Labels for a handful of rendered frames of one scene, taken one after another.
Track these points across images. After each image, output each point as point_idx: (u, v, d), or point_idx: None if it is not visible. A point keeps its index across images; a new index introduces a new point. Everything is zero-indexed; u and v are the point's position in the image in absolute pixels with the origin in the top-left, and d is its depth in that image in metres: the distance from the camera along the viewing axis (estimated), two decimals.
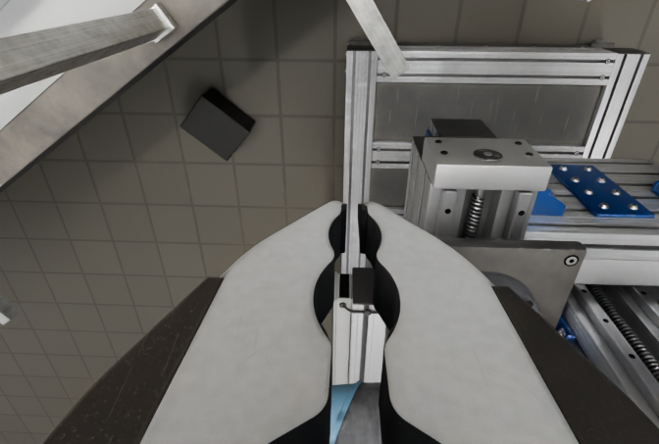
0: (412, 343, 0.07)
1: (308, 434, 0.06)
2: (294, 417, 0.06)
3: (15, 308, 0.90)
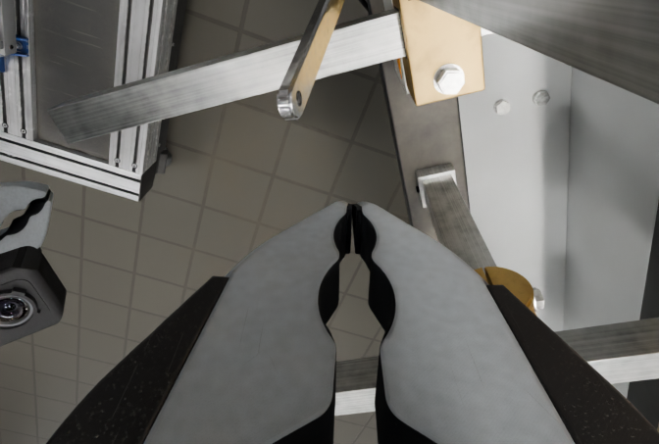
0: (407, 343, 0.07)
1: (312, 435, 0.06)
2: (298, 418, 0.06)
3: None
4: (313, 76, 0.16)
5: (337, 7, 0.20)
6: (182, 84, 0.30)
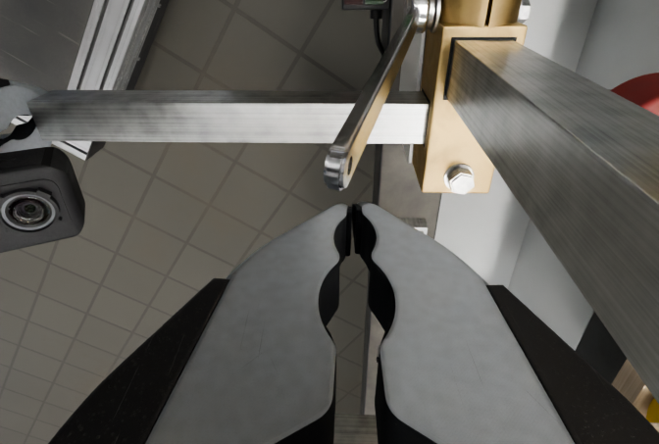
0: (407, 343, 0.07)
1: (312, 436, 0.06)
2: (298, 419, 0.06)
3: None
4: (364, 144, 0.14)
5: (392, 78, 0.18)
6: (190, 115, 0.28)
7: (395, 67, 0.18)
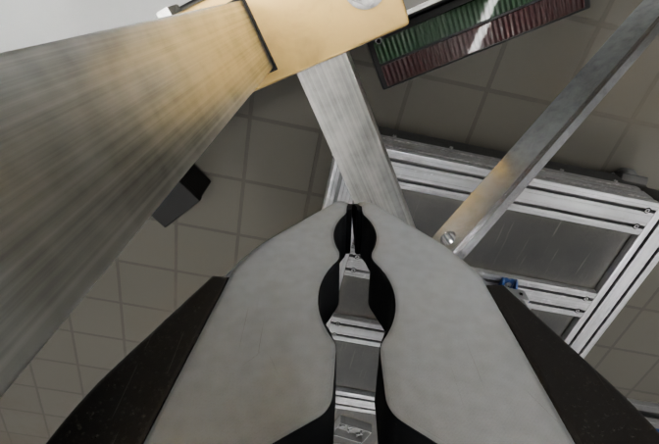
0: (407, 343, 0.07)
1: (312, 435, 0.06)
2: (298, 418, 0.06)
3: None
4: (490, 201, 0.14)
5: (582, 92, 0.14)
6: None
7: (584, 80, 0.15)
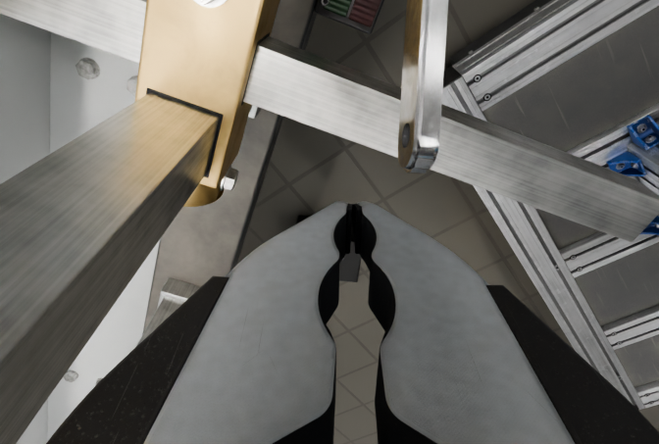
0: (407, 343, 0.07)
1: (312, 435, 0.06)
2: (298, 418, 0.06)
3: None
4: (416, 50, 0.09)
5: None
6: None
7: None
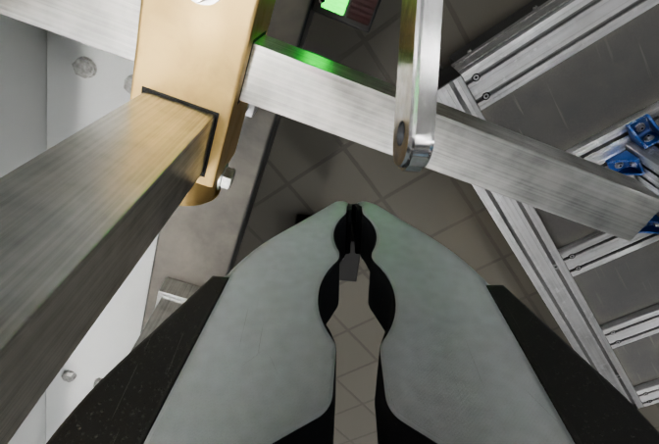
0: (407, 343, 0.07)
1: (312, 435, 0.06)
2: (298, 418, 0.06)
3: None
4: (411, 47, 0.09)
5: None
6: None
7: None
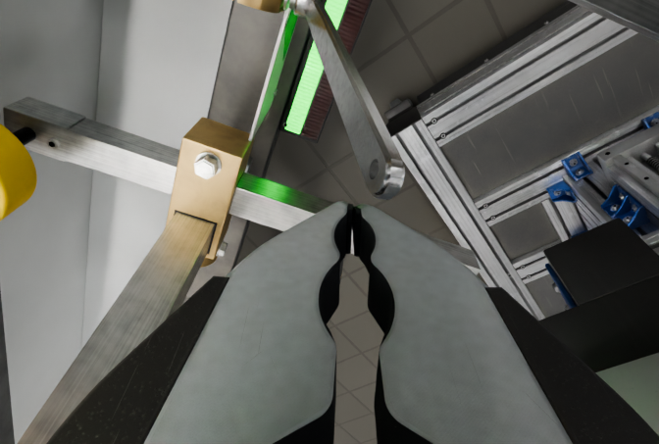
0: (407, 346, 0.07)
1: (312, 435, 0.06)
2: (298, 418, 0.06)
3: None
4: (364, 123, 0.13)
5: (332, 58, 0.17)
6: None
7: (328, 59, 0.17)
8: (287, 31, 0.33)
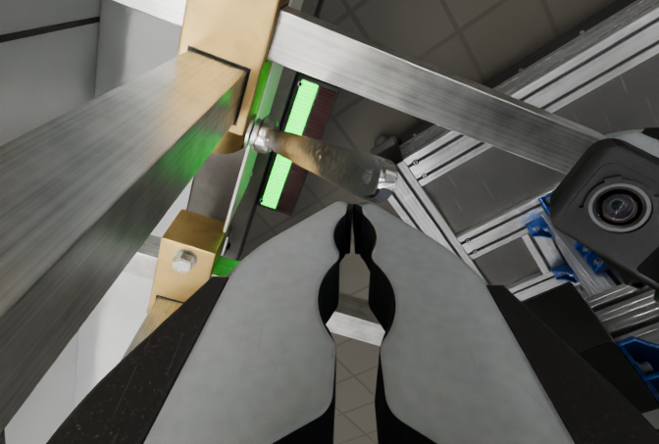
0: (407, 343, 0.07)
1: (312, 435, 0.06)
2: (298, 418, 0.06)
3: None
4: (347, 157, 0.14)
5: (302, 145, 0.19)
6: (452, 116, 0.26)
7: (297, 150, 0.19)
8: None
